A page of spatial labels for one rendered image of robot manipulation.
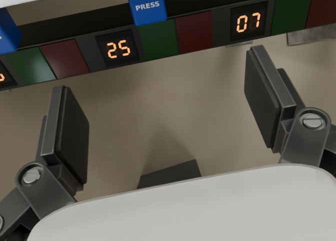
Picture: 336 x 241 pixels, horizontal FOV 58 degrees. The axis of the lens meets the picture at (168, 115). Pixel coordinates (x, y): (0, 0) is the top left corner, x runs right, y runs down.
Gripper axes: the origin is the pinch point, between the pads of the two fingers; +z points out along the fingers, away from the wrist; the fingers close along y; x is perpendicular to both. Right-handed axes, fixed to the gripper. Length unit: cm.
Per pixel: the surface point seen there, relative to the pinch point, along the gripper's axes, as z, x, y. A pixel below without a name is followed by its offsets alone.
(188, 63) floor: 59, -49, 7
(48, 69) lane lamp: 11.1, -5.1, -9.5
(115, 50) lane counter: 11.1, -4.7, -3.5
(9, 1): 8.0, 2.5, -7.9
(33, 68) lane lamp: 11.1, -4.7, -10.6
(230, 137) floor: 42, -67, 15
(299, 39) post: 59, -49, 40
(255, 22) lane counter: 11.1, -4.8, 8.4
